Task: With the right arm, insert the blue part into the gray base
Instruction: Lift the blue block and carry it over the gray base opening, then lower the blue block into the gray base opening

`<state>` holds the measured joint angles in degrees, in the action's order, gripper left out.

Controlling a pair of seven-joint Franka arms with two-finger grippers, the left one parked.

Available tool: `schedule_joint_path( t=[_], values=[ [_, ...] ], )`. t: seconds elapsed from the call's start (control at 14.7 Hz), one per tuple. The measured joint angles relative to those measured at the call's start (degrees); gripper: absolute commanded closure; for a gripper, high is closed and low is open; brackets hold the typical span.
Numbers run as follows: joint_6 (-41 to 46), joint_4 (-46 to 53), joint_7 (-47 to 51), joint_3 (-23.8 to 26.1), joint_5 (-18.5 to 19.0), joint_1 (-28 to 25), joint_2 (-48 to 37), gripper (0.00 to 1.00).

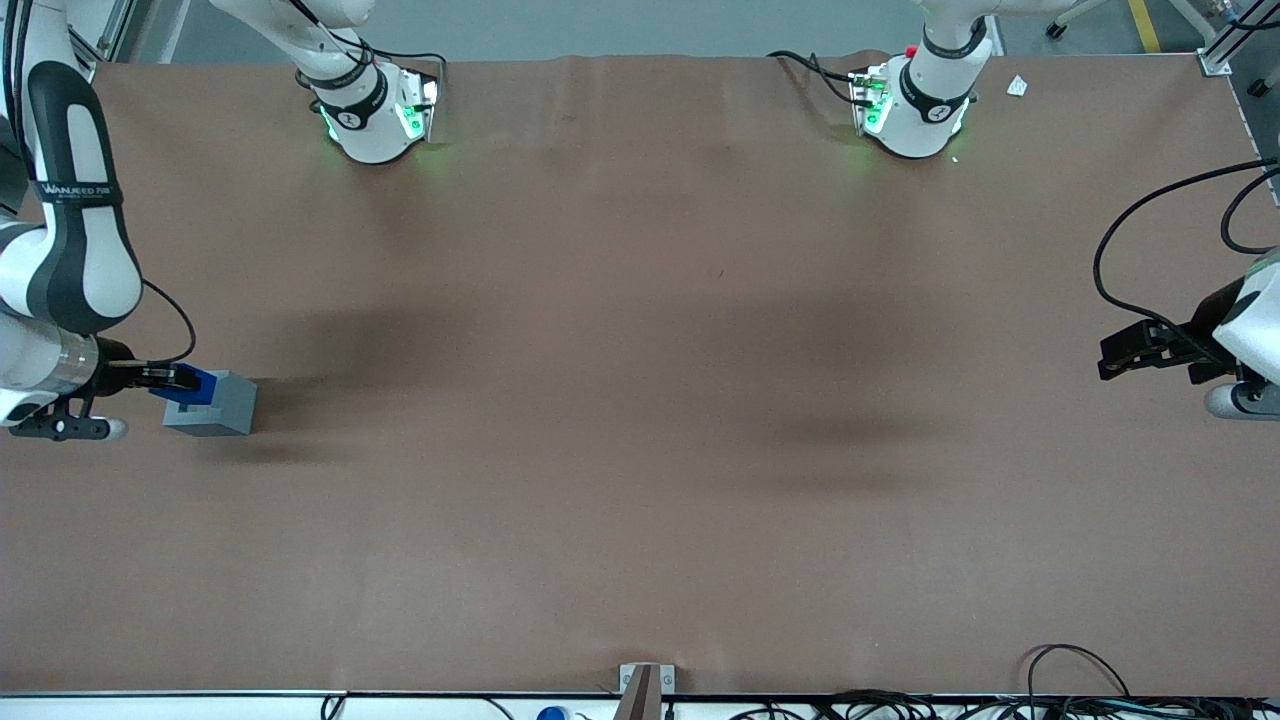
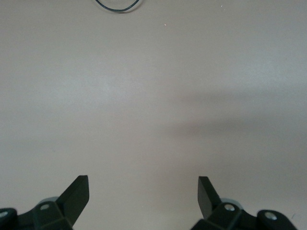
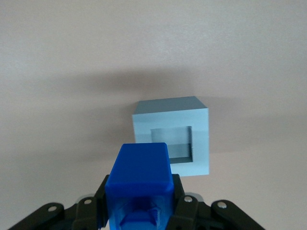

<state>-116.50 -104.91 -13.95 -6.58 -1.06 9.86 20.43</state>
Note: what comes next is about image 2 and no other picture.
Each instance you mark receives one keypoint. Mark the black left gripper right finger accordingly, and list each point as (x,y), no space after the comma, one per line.
(211,206)

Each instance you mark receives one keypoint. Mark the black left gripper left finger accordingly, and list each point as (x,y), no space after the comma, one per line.
(72,206)

